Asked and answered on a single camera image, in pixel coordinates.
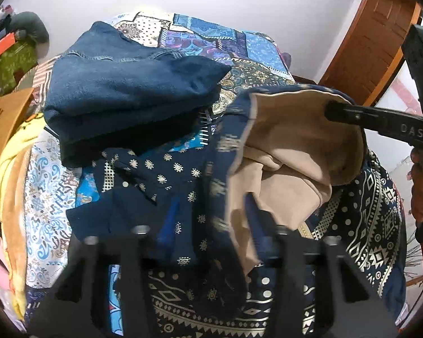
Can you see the brown wooden door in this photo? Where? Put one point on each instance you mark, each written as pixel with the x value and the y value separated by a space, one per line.
pixel 370 42

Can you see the person's right hand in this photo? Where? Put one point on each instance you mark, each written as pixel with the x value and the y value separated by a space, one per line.
pixel 421 190

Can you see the green patterned cloth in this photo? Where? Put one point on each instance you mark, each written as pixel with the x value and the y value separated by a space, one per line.
pixel 7 67

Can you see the dark green jacket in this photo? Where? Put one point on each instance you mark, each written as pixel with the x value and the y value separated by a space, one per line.
pixel 30 26

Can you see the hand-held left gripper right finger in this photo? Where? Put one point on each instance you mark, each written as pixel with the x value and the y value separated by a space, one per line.
pixel 264 229

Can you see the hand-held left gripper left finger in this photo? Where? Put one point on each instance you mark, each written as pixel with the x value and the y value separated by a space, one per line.
pixel 167 225

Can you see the white sliding wardrobe door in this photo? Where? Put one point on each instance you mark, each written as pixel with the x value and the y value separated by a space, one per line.
pixel 398 91

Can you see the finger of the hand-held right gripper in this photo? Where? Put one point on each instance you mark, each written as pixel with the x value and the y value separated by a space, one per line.
pixel 377 121

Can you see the blue patchwork bedspread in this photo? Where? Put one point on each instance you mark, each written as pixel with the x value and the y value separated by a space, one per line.
pixel 45 197

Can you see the pile of clutter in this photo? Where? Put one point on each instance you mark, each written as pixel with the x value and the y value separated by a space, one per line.
pixel 0 17

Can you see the folded blue jeans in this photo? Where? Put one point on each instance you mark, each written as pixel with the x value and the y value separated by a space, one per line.
pixel 127 88

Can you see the yellow fleece cloth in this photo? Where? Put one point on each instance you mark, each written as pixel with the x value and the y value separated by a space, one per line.
pixel 12 190

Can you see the navy patterned hoodie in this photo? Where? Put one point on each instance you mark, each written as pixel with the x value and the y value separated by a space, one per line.
pixel 373 200

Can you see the orange box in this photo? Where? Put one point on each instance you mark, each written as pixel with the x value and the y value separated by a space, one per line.
pixel 0 49

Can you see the small wooden lap table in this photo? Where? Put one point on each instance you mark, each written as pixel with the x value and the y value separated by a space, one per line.
pixel 3 119

